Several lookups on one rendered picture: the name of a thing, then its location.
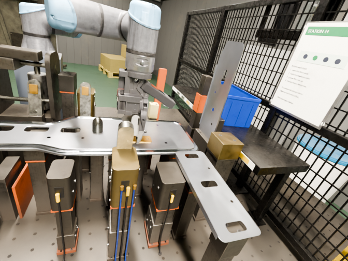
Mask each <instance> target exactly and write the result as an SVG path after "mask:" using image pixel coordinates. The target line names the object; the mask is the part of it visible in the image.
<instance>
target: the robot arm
mask: <svg viewBox="0 0 348 261"><path fill-rule="evenodd" d="M44 1H45V4H44V5H42V4H33V3H24V2H21V3H20V4H19V11H20V12H19V14H20V18H21V24H22V31H23V39H22V44H21V47H22V48H28V49H35V50H41V51H42V55H43V56H45V53H46V52H49V51H55V48H54V46H53V43H52V41H51V34H53V35H60V36H66V37H71V38H80V37H81V36H82V34H85V35H91V36H96V37H101V38H108V39H113V40H119V41H124V42H126V43H127V44H126V58H125V67H126V69H123V68H119V83H118V89H117V95H116V96H117V110H118V114H124V116H122V121H129V122H131V123H132V124H133V126H134V136H136V137H137V140H136V144H139V142H140V141H141V139H142V137H143V132H144V128H145V124H146V118H147V110H148V102H149V101H148V97H149V95H151V96H152V97H154V98H155V99H157V100H158V101H159V102H161V103H162V104H163V105H164V106H166V107H168V108H170V109H172V108H173V107H174V106H175V104H176V103H175V102H174V101H173V98H172V97H171V96H170V95H167V94H165V93H164V92H162V91H161V90H160V89H158V88H157V87H156V86H154V85H153V84H151V83H150V82H149V81H147V80H148V79H151V78H152V72H153V69H154V62H155V55H156V48H157V41H158V34H159V30H160V27H161V25H160V21H161V10H160V8H159V7H158V6H156V5H154V4H151V3H148V2H144V1H139V0H132V1H131V3H130V6H129V10H128V11H124V10H120V9H117V8H113V7H110V6H106V5H103V4H100V3H96V2H93V1H89V0H44ZM135 79H138V80H137V81H135Z"/></svg>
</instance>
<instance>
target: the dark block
mask: <svg viewBox="0 0 348 261"><path fill-rule="evenodd" d="M58 81H59V91H60V93H61V99H62V112H63V118H64V119H65V118H68V117H72V116H77V97H76V89H77V73H76V72H69V71H61V72H60V73H59V74H58ZM64 132H65V133H78V129H71V128H64Z"/></svg>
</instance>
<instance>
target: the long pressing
mask: <svg viewBox="0 0 348 261"><path fill-rule="evenodd" d="M94 118H95V117H91V116H81V115H77V116H72V117H68V118H65V119H61V120H57V121H53V122H32V121H7V120H0V126H6V127H14V128H13V129H12V130H9V131H0V151H40V152H45V153H49V154H54V155H58V156H104V155H111V152H112V148H113V147H116V146H117V134H118V125H119V123H121V122H122V118H110V117H100V118H101V119H102V121H103V132H101V133H94V132H92V122H93V119H94ZM157 125H158V126H157ZM29 127H39V128H48V131H46V132H26V131H25V130H26V129H27V128H29ZM64 128H71V129H80V132H78V133H63V132H61V131H62V129H64ZM144 131H147V132H146V133H143V136H150V137H151V140H152V142H140V143H139V144H136V142H133V144H132V147H135V148H136V151H137V155H173V154H176V152H178V151H198V146H197V145H196V144H195V142H194V141H193V140H192V138H191V137H190V135H189V134H188V133H187V131H186V130H185V128H184V127H183V126H182V125H181V124H180V123H179V122H177V121H166V120H147V119H146V124H145V128H144ZM47 137H51V138H47ZM82 137H83V138H84V139H81V138H82ZM165 142H166V143H165Z"/></svg>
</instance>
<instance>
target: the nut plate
mask: <svg viewBox="0 0 348 261"><path fill-rule="evenodd" d="M136 140H137V137H136V136H134V138H133V142H136ZM140 142H152V140H151V137H150V136H143V137H142V139H141V141H140Z"/></svg>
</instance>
